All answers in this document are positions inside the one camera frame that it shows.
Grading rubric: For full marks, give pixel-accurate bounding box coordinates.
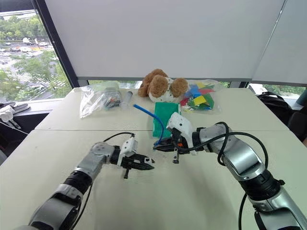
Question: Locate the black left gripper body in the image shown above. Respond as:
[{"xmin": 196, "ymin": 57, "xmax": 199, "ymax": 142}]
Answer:
[{"xmin": 120, "ymin": 154, "xmax": 138, "ymax": 180}]

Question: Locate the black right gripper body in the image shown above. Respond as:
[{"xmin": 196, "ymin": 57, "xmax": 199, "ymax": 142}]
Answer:
[{"xmin": 170, "ymin": 128, "xmax": 192, "ymax": 164}]

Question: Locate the blue cable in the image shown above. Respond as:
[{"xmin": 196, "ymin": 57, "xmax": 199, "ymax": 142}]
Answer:
[{"xmin": 133, "ymin": 103, "xmax": 166, "ymax": 146}]

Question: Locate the green plastic bin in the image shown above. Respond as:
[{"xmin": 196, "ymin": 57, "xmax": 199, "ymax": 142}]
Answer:
[{"xmin": 152, "ymin": 102, "xmax": 182, "ymax": 139}]

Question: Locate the bag of coloured pieces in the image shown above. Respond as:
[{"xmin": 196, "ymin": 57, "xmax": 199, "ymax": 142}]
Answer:
[{"xmin": 178, "ymin": 79, "xmax": 223, "ymax": 113}]

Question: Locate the brown and white plush toy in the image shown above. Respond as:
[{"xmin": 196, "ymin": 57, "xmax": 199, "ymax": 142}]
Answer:
[{"xmin": 138, "ymin": 69, "xmax": 189, "ymax": 104}]

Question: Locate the clear plastic tube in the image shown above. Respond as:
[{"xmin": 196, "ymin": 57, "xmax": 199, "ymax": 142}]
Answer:
[{"xmin": 121, "ymin": 90, "xmax": 134, "ymax": 110}]

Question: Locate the clear bag with dark parts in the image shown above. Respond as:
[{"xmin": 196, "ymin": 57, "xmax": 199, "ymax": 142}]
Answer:
[{"xmin": 79, "ymin": 80, "xmax": 122, "ymax": 119}]

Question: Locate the black backpack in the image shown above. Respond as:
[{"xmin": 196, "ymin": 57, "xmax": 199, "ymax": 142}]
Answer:
[{"xmin": 258, "ymin": 91, "xmax": 295, "ymax": 125}]

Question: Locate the wide white roller blind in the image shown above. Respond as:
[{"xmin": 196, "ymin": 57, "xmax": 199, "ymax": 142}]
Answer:
[{"xmin": 44, "ymin": 0, "xmax": 286, "ymax": 81}]

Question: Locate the black slipper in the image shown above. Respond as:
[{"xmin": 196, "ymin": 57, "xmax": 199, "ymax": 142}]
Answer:
[{"xmin": 9, "ymin": 102, "xmax": 31, "ymax": 113}]

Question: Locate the dark chair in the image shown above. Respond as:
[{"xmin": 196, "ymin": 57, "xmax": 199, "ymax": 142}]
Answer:
[{"xmin": 286, "ymin": 111, "xmax": 307, "ymax": 144}]

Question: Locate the white plastic object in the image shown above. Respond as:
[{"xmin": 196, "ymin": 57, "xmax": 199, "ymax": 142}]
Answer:
[{"xmin": 0, "ymin": 105, "xmax": 15, "ymax": 123}]

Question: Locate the dark teal container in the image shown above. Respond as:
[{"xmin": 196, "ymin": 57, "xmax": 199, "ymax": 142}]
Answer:
[{"xmin": 296, "ymin": 87, "xmax": 307, "ymax": 106}]

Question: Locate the narrow white roller blind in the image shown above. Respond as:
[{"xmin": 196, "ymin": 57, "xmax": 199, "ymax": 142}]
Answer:
[{"xmin": 251, "ymin": 0, "xmax": 307, "ymax": 85}]

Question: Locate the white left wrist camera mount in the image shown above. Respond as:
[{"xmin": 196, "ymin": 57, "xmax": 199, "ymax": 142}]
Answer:
[{"xmin": 119, "ymin": 138, "xmax": 139, "ymax": 158}]

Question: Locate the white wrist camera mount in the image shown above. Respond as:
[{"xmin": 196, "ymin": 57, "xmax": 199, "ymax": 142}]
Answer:
[
  {"xmin": 166, "ymin": 112, "xmax": 200, "ymax": 156},
  {"xmin": 119, "ymin": 138, "xmax": 139, "ymax": 158}
]

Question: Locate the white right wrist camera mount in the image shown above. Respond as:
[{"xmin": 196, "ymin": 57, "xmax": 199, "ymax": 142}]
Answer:
[{"xmin": 166, "ymin": 112, "xmax": 200, "ymax": 156}]

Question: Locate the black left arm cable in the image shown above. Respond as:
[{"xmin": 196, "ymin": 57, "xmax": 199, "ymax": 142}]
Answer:
[{"xmin": 71, "ymin": 132, "xmax": 136, "ymax": 230}]

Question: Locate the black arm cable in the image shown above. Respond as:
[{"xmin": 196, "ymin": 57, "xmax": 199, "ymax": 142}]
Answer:
[
  {"xmin": 71, "ymin": 132, "xmax": 136, "ymax": 230},
  {"xmin": 178, "ymin": 121, "xmax": 269, "ymax": 230}
]

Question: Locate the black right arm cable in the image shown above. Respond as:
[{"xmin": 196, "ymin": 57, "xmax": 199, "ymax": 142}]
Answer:
[{"xmin": 178, "ymin": 121, "xmax": 269, "ymax": 230}]

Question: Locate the dark window frame post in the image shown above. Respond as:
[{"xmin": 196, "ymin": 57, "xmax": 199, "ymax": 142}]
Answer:
[{"xmin": 32, "ymin": 0, "xmax": 80, "ymax": 89}]

